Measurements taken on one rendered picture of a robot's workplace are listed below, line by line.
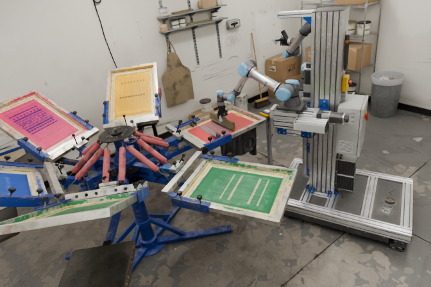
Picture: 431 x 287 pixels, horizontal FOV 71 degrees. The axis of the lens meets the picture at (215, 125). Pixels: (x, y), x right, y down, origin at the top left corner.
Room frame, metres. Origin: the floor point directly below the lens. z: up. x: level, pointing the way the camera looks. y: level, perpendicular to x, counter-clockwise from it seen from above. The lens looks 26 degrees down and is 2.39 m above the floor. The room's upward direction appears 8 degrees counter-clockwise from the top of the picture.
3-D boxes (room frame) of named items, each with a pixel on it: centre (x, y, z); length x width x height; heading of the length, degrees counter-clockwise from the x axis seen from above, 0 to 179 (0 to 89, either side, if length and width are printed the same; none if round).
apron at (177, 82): (4.84, 0.52, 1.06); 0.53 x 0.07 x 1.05; 122
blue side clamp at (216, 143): (2.53, 0.00, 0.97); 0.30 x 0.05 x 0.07; 122
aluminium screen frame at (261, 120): (2.89, -0.06, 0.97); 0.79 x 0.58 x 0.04; 122
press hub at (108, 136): (2.33, 0.84, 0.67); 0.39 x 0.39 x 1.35
